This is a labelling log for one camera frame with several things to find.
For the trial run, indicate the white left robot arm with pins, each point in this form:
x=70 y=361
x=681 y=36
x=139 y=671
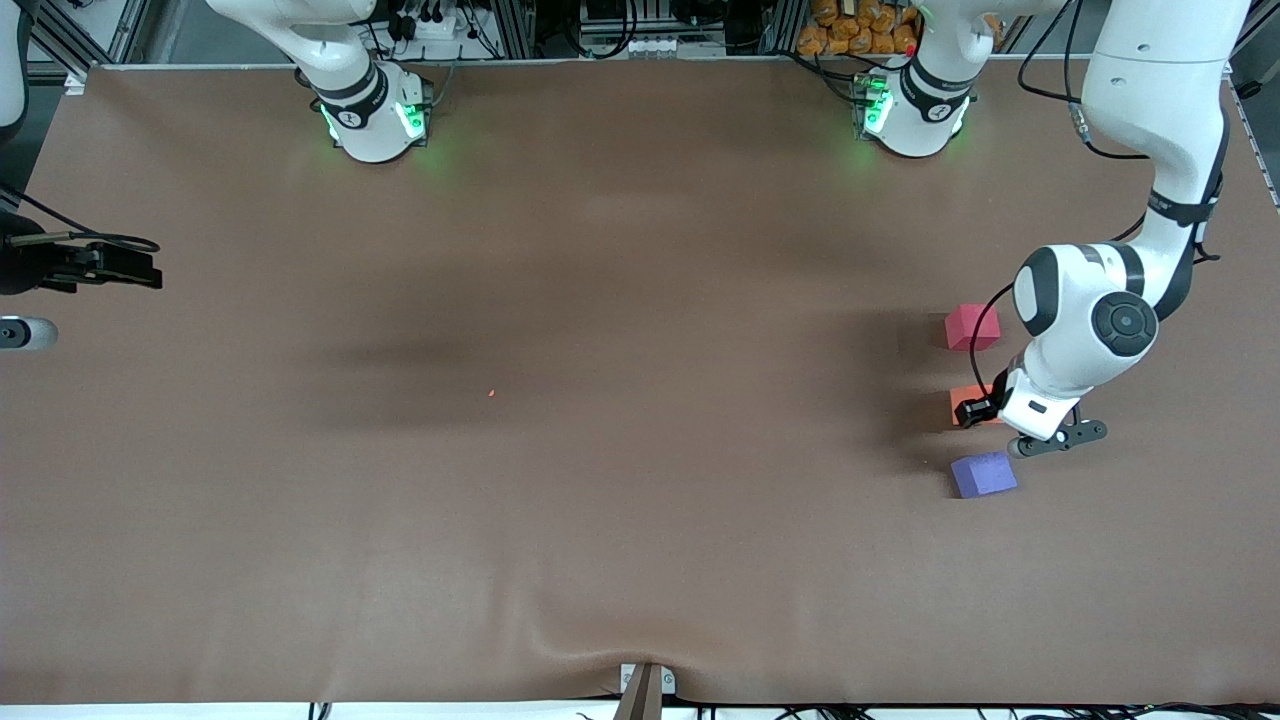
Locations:
x=1160 y=80

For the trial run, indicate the purple-blue foam cube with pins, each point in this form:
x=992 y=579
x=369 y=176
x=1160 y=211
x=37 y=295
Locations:
x=983 y=476

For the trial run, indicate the pink-red foam cube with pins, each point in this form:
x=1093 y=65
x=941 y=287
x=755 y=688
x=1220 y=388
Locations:
x=970 y=328

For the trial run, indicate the white terminal strip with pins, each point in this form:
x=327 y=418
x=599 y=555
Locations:
x=640 y=46

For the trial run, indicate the bag of orange pieces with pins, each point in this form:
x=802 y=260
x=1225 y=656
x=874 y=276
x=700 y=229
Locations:
x=860 y=30

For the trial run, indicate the metal table clamp bracket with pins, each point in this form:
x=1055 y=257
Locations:
x=668 y=680

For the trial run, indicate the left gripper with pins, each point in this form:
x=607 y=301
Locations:
x=979 y=410

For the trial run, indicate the brown wooden bar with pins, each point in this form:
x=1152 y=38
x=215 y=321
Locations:
x=640 y=700

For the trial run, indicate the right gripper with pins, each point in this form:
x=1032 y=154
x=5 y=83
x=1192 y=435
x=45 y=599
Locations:
x=22 y=270

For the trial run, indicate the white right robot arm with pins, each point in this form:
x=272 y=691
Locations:
x=370 y=110

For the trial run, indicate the orange foam cube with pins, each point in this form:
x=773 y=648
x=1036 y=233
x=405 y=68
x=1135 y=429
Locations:
x=968 y=393

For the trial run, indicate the white power strip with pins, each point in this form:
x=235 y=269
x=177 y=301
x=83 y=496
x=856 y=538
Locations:
x=435 y=28

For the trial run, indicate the brown table mat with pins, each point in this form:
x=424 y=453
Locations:
x=640 y=300

